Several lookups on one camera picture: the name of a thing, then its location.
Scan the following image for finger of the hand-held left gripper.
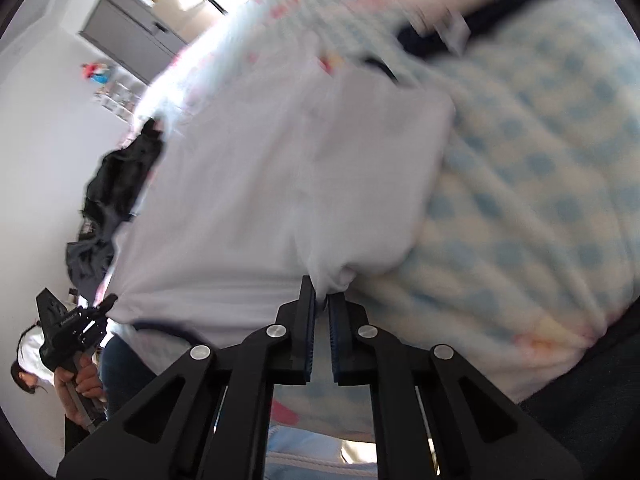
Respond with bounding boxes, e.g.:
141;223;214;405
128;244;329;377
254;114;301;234
92;293;120;317

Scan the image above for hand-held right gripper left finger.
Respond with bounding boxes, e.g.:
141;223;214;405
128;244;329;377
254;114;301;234
55;276;317;480

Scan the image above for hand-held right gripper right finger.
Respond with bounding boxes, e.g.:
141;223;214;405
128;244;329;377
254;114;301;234
327;291;585;480

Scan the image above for white shirt with navy trim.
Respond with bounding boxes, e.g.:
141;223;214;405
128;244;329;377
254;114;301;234
106;54;457;353

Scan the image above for person's left hand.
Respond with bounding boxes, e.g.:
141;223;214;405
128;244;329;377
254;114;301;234
52;354;107;426

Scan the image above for person's white top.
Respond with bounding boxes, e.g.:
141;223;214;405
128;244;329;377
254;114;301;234
11;325;57;397

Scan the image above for person's blue jeans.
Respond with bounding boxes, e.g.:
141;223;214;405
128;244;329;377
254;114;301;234
97;320;640;480

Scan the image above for light blue fleece cloth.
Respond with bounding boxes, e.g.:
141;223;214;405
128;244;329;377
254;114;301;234
265;422;378;480

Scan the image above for black garment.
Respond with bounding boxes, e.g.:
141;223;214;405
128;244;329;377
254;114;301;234
66;116;167;302

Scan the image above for white shelf rack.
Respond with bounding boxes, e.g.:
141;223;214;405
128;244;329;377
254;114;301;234
94;70;147;124

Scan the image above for red and blue plush toy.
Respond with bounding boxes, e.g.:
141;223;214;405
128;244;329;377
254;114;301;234
81;61;114;87

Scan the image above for blue checked printed blanket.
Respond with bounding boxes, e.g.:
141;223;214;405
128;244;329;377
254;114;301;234
130;0;626;443

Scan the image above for grey wardrobe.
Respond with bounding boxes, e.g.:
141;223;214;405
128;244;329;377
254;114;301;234
76;0;190;87

